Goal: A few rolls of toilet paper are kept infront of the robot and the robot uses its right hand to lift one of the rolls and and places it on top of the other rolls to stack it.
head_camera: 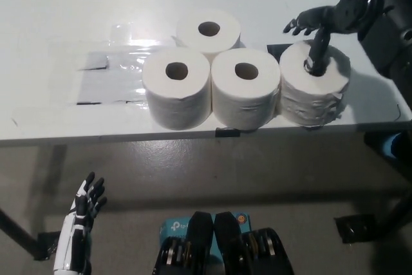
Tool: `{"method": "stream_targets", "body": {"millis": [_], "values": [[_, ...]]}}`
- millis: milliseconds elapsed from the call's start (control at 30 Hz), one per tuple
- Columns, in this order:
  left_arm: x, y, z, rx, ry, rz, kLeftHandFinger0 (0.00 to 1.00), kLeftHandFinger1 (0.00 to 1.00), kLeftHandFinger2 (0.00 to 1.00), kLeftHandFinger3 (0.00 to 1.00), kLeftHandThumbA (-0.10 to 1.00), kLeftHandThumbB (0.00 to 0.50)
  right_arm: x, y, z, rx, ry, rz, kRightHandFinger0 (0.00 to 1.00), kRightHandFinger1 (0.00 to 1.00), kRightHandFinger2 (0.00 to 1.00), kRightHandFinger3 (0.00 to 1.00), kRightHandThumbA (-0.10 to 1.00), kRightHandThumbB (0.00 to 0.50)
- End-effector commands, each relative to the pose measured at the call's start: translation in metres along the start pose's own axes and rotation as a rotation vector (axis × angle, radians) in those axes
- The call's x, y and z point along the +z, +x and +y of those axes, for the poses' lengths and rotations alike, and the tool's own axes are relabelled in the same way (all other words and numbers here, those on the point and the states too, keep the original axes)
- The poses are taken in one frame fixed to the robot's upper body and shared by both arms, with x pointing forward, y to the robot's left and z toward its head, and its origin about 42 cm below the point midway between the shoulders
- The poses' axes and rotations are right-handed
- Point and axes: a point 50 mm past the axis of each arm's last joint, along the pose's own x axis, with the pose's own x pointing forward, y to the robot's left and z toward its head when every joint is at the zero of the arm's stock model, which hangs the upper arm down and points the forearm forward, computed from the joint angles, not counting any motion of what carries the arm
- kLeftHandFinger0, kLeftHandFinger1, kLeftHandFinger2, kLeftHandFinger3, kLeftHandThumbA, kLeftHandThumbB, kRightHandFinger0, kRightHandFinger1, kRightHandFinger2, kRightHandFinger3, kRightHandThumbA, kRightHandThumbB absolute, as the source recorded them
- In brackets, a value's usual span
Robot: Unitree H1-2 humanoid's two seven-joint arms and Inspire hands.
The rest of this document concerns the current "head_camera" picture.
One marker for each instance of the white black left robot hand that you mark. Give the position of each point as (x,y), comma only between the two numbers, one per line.
(69,239)

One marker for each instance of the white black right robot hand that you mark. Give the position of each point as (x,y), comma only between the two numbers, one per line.
(352,11)

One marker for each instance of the wrinkled white toilet paper roll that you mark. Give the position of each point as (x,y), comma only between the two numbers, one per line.
(309,104)

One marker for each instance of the smooth white toilet paper roll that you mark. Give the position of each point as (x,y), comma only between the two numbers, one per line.
(192,36)
(177,104)
(244,104)

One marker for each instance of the black table leg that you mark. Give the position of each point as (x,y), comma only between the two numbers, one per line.
(17,233)
(397,210)

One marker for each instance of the black tape square marker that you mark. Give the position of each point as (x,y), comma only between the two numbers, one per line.
(275,50)

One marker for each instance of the teal tp-link box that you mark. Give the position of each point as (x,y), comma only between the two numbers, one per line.
(174,228)

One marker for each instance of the black object with blue cap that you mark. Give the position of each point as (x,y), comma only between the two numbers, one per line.
(391,146)

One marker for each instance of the clear plastic sheet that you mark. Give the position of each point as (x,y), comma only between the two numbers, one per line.
(109,85)

